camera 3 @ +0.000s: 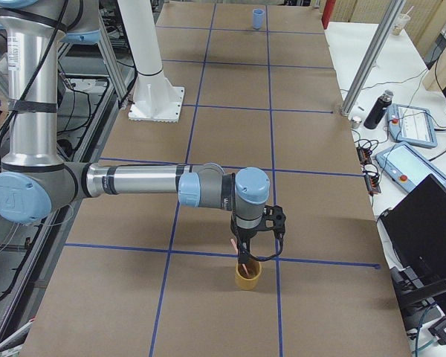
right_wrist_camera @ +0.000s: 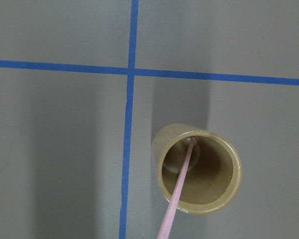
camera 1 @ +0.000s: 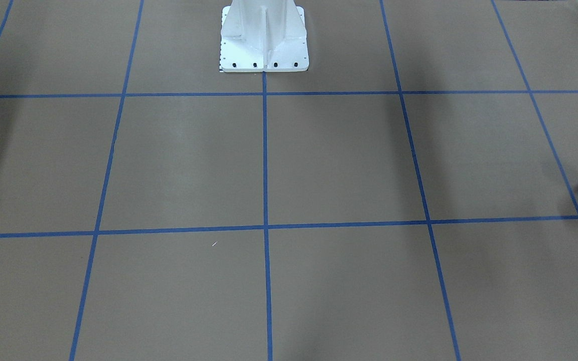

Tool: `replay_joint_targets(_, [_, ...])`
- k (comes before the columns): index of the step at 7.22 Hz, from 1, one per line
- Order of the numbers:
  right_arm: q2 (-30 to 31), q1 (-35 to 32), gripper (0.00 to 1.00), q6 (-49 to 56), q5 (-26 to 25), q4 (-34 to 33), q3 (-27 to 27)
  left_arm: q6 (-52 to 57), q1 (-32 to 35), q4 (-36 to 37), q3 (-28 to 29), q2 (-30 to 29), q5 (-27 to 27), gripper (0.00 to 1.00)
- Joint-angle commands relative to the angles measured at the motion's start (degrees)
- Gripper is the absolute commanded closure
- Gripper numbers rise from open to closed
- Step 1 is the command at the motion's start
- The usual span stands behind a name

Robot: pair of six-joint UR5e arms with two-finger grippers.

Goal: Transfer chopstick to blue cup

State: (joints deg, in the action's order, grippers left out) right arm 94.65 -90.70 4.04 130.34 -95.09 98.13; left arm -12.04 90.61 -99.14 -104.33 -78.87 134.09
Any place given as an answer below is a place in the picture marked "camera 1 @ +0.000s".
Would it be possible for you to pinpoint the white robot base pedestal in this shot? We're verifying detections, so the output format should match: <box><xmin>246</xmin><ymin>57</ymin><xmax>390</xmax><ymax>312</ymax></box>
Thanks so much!
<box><xmin>219</xmin><ymin>1</ymin><xmax>310</xmax><ymax>73</ymax></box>

